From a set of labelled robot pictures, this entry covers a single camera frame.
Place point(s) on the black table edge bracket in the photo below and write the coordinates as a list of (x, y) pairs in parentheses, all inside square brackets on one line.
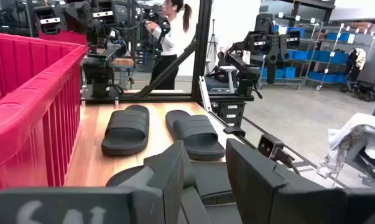
[(234, 131)]

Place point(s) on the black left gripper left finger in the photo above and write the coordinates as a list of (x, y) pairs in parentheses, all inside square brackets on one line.
[(156, 174)]

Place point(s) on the grey chair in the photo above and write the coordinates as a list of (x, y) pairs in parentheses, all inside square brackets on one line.
[(366, 161)]

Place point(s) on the person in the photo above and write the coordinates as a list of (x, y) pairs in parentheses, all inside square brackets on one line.
[(171, 40)]

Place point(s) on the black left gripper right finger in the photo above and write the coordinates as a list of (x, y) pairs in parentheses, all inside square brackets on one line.
[(268, 193)]

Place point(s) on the black cart with bag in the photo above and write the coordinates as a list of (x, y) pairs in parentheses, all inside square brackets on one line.
[(356, 71)]

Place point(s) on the red plastic ribbed bin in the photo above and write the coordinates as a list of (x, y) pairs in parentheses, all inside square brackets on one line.
[(25, 124)]

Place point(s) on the black frame diagonal brace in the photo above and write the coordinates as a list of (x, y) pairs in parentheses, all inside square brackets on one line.
[(168, 68)]

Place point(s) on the black rubber slide sandal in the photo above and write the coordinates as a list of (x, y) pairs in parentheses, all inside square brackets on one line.
[(196, 132), (125, 124)]

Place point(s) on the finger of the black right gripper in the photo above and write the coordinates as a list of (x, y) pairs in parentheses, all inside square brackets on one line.
[(47, 20), (105, 14)]

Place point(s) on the silver metal bar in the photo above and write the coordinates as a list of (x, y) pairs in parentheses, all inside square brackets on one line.
[(205, 93)]

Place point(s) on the black tripod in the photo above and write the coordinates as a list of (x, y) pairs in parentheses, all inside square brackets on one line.
[(212, 40)]

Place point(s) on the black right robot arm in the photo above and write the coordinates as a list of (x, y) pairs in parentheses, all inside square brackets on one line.
[(100, 71)]

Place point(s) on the office chair with white armrest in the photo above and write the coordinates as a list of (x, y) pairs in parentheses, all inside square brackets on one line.
[(221, 77)]

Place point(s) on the black frame upright post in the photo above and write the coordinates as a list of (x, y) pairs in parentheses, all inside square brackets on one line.
[(202, 46)]

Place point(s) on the background black robot arm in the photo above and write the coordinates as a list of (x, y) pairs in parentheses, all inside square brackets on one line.
[(268, 43)]

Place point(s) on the black box with white labels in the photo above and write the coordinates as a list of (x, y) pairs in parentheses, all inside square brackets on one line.
[(230, 112)]

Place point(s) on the white crumpled cloth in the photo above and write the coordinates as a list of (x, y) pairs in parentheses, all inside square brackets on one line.
[(352, 130)]

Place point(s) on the small black table camera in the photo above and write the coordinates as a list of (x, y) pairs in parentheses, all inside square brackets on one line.
[(268, 146)]

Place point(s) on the blue storage bin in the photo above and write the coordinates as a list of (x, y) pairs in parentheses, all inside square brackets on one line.
[(332, 36), (340, 58), (300, 55), (344, 37), (324, 56), (289, 72), (316, 76), (296, 32)]

